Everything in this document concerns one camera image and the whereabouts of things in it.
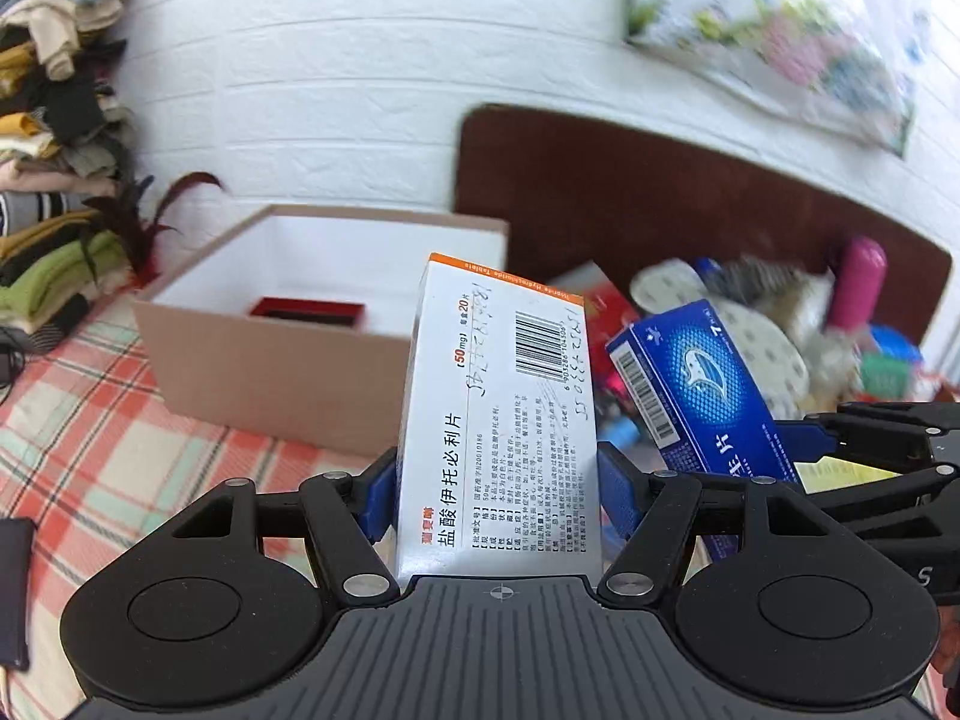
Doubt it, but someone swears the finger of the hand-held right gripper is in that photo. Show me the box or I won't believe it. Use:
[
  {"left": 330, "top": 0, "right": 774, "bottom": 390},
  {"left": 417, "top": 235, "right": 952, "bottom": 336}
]
[
  {"left": 808, "top": 463, "right": 960, "bottom": 535},
  {"left": 775, "top": 400, "right": 960, "bottom": 464}
]

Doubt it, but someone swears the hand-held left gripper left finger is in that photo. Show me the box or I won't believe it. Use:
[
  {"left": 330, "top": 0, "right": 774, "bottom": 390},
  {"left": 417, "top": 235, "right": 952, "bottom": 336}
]
[{"left": 172, "top": 448, "right": 401, "bottom": 607}]

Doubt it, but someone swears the printed plastic bag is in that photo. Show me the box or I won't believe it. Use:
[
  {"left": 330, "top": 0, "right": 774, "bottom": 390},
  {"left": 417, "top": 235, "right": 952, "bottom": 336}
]
[{"left": 622, "top": 0, "right": 940, "bottom": 160}]

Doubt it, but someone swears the white dotted round pad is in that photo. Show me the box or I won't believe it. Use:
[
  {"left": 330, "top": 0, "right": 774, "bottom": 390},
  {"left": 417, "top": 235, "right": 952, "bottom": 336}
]
[
  {"left": 628, "top": 258, "right": 713, "bottom": 316},
  {"left": 712, "top": 298, "right": 812, "bottom": 422}
]

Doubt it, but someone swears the plaid blanket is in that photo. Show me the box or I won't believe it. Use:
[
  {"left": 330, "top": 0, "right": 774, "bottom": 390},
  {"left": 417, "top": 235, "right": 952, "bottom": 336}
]
[{"left": 0, "top": 298, "right": 410, "bottom": 720}]

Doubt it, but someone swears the yellow packet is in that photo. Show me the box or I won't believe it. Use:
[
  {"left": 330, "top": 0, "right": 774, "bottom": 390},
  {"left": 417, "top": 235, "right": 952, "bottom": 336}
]
[{"left": 793, "top": 460, "right": 897, "bottom": 497}]

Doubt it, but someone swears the red and black small box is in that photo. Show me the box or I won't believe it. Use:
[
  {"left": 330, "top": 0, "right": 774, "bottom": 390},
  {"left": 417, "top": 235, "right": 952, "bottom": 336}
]
[{"left": 247, "top": 298, "right": 369, "bottom": 332}]

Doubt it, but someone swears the pink bottle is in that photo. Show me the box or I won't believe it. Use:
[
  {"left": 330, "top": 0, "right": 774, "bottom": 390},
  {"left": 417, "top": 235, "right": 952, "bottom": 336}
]
[{"left": 823, "top": 235, "right": 889, "bottom": 332}]

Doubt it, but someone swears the white medicine box orange edge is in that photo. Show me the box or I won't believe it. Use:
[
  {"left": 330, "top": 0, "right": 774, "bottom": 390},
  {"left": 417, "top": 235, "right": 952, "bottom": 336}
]
[{"left": 394, "top": 252, "right": 605, "bottom": 587}]

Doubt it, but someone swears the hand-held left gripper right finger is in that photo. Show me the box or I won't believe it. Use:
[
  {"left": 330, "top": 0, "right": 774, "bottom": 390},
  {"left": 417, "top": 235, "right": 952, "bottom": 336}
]
[{"left": 597, "top": 441, "right": 827, "bottom": 605}]

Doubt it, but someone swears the green small packet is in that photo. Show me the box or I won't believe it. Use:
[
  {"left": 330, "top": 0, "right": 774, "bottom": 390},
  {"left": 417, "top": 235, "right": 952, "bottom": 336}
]
[{"left": 857, "top": 351, "right": 922, "bottom": 400}]

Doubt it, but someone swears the blue medicine box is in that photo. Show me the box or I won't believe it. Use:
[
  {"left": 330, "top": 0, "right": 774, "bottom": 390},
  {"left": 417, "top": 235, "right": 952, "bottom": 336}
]
[{"left": 605, "top": 299, "right": 803, "bottom": 563}]

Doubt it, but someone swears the cardboard box white inside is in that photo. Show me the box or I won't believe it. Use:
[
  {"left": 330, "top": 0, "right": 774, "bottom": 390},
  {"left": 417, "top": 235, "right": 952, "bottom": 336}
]
[{"left": 133, "top": 203, "right": 512, "bottom": 460}]

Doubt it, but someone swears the dark red feather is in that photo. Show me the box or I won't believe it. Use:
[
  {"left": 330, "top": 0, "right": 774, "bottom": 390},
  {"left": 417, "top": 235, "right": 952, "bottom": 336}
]
[{"left": 84, "top": 172, "right": 227, "bottom": 290}]

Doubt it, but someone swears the red packet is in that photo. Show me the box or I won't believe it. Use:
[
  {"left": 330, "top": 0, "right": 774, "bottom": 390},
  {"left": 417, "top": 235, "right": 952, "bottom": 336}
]
[{"left": 553, "top": 261, "right": 643, "bottom": 395}]

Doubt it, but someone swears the black phone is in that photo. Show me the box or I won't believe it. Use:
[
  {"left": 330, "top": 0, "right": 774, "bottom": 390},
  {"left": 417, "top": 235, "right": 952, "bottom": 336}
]
[{"left": 0, "top": 517, "right": 38, "bottom": 673}]

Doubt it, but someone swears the pile of folded clothes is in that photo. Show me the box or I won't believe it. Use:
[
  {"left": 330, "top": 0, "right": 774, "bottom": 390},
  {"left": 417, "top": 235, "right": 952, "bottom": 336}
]
[{"left": 0, "top": 0, "right": 153, "bottom": 355}]

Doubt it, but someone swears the brown tray of items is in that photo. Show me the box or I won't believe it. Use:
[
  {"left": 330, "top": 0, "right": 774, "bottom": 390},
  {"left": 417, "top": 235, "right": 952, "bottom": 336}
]
[{"left": 453, "top": 103, "right": 954, "bottom": 395}]

